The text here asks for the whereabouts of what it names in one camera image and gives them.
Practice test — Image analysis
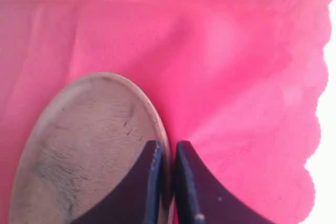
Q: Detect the red tablecloth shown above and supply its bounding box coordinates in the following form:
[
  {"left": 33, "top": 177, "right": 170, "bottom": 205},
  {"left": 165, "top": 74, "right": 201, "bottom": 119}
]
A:
[{"left": 1, "top": 0, "right": 332, "bottom": 223}]

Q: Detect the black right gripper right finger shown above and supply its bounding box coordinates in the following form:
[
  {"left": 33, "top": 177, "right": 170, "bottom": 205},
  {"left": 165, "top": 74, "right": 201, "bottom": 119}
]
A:
[{"left": 174, "top": 141, "right": 271, "bottom": 223}]

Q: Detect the brown wooden plate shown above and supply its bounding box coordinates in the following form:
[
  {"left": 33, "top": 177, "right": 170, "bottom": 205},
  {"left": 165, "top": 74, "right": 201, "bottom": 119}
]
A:
[{"left": 8, "top": 72, "right": 172, "bottom": 223}]

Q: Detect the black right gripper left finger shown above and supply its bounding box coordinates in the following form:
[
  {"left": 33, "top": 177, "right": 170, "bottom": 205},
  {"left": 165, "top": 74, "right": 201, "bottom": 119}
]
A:
[{"left": 72, "top": 141, "right": 162, "bottom": 223}]

